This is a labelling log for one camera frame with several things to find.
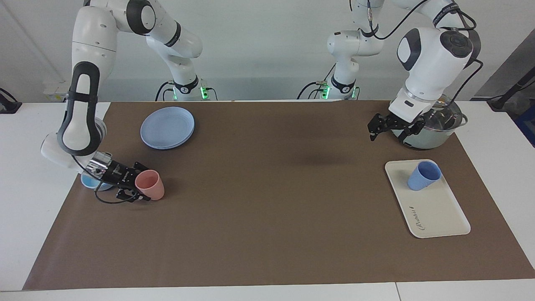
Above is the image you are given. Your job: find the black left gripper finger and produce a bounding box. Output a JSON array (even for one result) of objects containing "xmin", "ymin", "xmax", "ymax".
[
  {"xmin": 367, "ymin": 113, "xmax": 390, "ymax": 143},
  {"xmin": 400, "ymin": 119, "xmax": 426, "ymax": 140}
]

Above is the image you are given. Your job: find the pink plastic cup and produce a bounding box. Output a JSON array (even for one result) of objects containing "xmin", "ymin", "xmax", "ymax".
[{"xmin": 134, "ymin": 169, "xmax": 166, "ymax": 201}]

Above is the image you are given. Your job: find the blue plastic cup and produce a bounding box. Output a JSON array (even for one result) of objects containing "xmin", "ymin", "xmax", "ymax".
[{"xmin": 407, "ymin": 160, "xmax": 442, "ymax": 192}]

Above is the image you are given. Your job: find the cream tray with rabbit print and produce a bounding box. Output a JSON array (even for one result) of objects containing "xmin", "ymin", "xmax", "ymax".
[{"xmin": 384, "ymin": 158, "xmax": 471, "ymax": 239}]

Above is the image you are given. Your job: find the pale green electric pot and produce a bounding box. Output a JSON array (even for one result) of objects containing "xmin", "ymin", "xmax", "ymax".
[{"xmin": 390, "ymin": 95, "xmax": 469, "ymax": 151}]

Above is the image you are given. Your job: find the light blue bowl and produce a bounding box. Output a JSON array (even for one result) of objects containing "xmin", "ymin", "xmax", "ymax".
[{"xmin": 80, "ymin": 172, "xmax": 115, "ymax": 191}]

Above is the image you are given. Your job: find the pale blue round plate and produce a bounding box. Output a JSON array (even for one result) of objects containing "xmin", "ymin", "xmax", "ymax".
[{"xmin": 140, "ymin": 106, "xmax": 196, "ymax": 151}]

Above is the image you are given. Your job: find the black slanted stand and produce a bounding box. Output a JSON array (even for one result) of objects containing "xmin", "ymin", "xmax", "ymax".
[{"xmin": 487, "ymin": 66, "xmax": 535, "ymax": 112}]

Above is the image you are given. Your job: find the blue crate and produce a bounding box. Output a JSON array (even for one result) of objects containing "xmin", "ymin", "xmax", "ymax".
[{"xmin": 515, "ymin": 106, "xmax": 535, "ymax": 148}]

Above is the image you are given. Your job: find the brown paper table mat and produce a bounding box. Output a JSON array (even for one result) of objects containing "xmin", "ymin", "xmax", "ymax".
[{"xmin": 22, "ymin": 99, "xmax": 535, "ymax": 291}]

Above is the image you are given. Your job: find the silver right wrist mount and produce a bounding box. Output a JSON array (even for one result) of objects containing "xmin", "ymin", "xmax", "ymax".
[{"xmin": 85, "ymin": 151, "xmax": 113, "ymax": 176}]

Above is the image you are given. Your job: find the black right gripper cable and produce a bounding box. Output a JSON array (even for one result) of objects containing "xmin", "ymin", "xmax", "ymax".
[{"xmin": 94, "ymin": 179, "xmax": 139, "ymax": 205}]

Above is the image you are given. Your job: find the black left base cable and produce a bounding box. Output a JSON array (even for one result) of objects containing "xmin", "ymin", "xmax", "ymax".
[{"xmin": 297, "ymin": 81, "xmax": 331, "ymax": 100}]

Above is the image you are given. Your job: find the black base cable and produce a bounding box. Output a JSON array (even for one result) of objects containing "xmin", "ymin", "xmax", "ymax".
[
  {"xmin": 155, "ymin": 81, "xmax": 175, "ymax": 102},
  {"xmin": 297, "ymin": 81, "xmax": 331, "ymax": 100}
]

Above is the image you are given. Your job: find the black right base cable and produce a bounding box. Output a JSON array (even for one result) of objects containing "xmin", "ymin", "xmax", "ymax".
[{"xmin": 155, "ymin": 81, "xmax": 175, "ymax": 102}]

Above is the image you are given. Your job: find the black left arm shoulder cable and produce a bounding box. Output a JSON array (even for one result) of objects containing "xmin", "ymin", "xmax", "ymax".
[{"xmin": 367, "ymin": 0, "xmax": 431, "ymax": 41}]

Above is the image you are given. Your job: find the black left arm forearm cable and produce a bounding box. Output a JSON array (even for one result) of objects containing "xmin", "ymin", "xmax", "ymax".
[{"xmin": 435, "ymin": 8, "xmax": 484, "ymax": 103}]

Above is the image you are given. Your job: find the white wall socket box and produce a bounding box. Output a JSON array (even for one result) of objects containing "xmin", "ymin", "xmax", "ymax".
[{"xmin": 43, "ymin": 82, "xmax": 70, "ymax": 102}]

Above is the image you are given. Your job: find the black clamp bracket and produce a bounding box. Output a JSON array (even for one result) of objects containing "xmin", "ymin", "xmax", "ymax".
[{"xmin": 0, "ymin": 87, "xmax": 23, "ymax": 115}]

